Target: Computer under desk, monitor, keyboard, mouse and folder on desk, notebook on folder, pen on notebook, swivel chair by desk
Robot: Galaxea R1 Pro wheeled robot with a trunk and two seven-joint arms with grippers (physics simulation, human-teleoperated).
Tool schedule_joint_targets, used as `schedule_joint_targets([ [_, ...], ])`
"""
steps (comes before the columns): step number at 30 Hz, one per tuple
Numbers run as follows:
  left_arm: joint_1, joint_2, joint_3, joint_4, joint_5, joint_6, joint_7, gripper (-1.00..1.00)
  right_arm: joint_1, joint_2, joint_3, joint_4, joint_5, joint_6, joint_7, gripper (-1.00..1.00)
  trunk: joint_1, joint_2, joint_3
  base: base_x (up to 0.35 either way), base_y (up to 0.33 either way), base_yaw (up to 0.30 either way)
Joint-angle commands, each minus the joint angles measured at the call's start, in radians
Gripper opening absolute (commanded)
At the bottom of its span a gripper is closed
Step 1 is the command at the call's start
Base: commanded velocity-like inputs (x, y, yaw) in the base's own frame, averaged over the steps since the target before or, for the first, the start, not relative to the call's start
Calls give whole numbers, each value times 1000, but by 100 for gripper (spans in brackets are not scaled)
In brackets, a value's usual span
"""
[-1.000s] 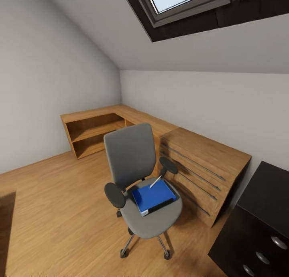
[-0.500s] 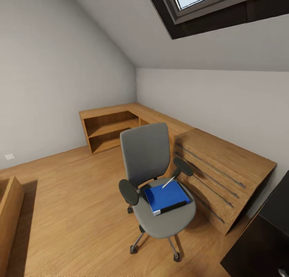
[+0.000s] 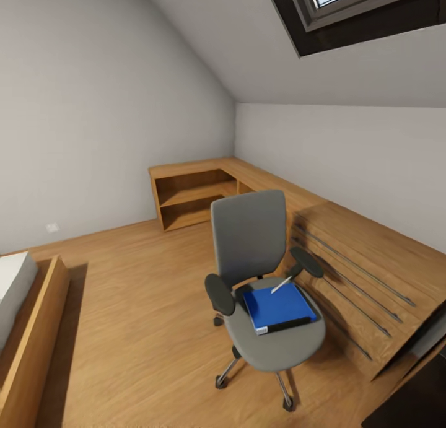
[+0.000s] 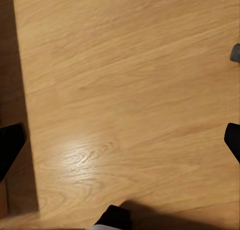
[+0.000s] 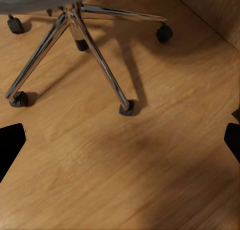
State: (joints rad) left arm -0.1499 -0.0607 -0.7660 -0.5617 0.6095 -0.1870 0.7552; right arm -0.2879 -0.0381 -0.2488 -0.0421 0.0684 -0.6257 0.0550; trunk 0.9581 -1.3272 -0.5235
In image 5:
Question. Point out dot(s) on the swivel chair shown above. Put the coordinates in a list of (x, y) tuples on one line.
[(72, 13)]

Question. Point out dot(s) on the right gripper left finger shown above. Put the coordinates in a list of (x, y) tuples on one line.
[(12, 139)]

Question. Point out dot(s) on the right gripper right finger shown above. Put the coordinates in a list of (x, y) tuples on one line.
[(232, 139)]

